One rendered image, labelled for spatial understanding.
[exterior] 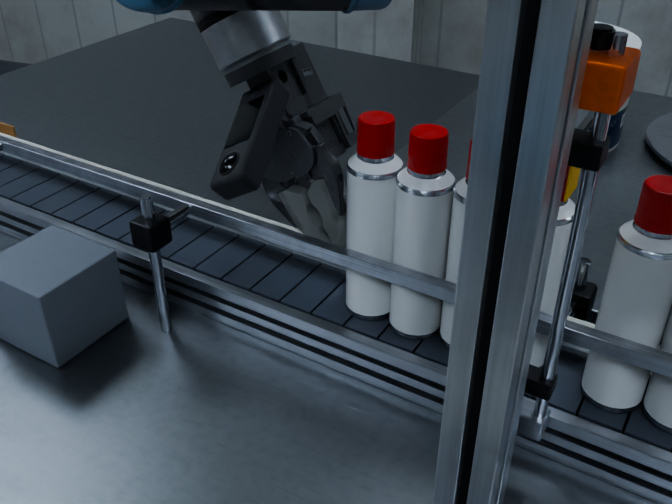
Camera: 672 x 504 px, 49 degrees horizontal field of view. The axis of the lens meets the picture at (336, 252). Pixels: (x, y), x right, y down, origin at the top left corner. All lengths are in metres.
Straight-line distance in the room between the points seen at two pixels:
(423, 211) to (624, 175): 0.49
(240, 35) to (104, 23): 3.09
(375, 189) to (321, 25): 2.59
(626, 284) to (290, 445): 0.32
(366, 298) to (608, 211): 0.38
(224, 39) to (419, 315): 0.31
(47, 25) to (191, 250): 3.19
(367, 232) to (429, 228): 0.06
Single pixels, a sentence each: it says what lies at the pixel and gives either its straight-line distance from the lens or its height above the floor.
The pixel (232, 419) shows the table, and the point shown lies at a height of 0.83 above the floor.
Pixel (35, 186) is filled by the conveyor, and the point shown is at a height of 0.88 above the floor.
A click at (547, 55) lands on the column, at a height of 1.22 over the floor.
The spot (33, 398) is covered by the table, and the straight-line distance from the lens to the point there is 0.77.
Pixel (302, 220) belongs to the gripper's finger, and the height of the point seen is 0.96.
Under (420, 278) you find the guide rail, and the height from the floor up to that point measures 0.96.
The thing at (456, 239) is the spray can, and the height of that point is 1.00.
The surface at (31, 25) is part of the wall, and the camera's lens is 4.05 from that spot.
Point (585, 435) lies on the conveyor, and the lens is 0.66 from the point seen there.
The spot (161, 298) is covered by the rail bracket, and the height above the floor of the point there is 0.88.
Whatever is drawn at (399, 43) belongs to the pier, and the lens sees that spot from 2.95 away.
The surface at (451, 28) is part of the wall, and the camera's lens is 3.06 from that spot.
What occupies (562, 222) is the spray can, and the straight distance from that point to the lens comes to 0.60.
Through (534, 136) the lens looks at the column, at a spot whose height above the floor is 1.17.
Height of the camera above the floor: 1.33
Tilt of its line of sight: 33 degrees down
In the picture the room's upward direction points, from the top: straight up
